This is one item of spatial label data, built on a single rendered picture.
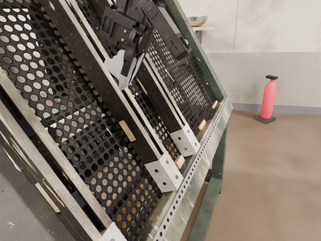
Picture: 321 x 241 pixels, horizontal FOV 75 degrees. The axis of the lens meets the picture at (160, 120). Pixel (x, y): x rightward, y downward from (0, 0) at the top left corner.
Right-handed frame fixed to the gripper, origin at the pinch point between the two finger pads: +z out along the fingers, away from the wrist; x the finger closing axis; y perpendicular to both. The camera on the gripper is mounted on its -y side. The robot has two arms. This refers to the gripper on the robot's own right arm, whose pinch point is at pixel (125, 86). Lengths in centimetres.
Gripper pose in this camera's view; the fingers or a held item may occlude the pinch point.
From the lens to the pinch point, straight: 47.6
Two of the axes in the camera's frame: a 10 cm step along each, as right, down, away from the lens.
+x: -2.8, 4.4, -8.5
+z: -3.9, 7.6, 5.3
